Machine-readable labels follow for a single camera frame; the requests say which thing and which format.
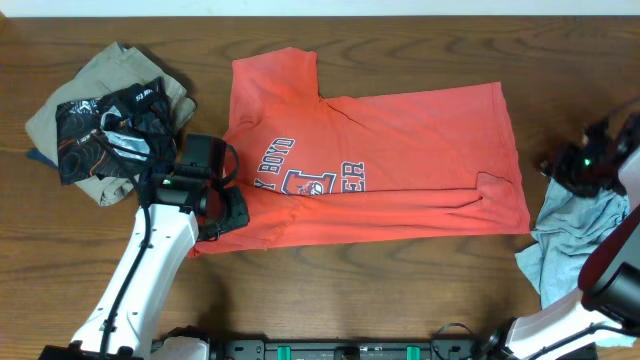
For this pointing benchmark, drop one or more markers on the dark blue folded garment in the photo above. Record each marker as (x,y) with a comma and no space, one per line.
(36,155)

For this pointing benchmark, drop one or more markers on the black orange patterned shorts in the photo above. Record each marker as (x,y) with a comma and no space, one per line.
(121,134)

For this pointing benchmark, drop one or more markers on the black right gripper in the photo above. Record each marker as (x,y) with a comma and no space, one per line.
(559,161)

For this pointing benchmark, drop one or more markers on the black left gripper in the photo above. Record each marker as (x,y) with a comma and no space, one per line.
(240,215)

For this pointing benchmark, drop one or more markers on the light blue grey garment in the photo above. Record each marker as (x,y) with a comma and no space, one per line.
(568,229)

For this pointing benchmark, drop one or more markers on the red printed t-shirt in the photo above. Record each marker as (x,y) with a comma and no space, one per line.
(323,171)

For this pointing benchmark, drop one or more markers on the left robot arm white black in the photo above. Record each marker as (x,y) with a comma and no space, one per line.
(175,213)

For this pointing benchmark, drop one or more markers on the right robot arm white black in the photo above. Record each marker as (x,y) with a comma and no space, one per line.
(605,302)

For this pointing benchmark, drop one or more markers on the khaki folded trousers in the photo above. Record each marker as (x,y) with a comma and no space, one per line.
(112,69)

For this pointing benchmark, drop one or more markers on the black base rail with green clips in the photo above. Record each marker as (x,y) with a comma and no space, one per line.
(350,351)

